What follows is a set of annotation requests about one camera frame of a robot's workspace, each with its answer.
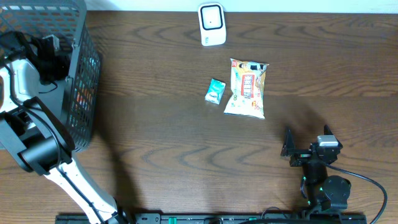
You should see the white barcode scanner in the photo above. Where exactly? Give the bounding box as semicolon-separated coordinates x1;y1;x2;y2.
197;2;226;47

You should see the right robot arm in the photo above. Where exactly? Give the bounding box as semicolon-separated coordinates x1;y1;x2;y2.
281;125;351;218

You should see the small teal tissue pack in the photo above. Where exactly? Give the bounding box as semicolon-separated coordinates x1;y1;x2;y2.
205;78;226;105

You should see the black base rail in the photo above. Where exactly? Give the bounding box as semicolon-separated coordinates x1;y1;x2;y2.
55;212;368;224

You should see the yellow snack bag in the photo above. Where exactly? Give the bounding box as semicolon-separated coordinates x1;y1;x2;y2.
224;58;269;119

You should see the dark grey plastic basket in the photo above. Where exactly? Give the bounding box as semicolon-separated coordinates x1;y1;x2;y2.
1;0;101;152

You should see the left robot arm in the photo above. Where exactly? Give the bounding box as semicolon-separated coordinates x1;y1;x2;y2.
1;30;134;223

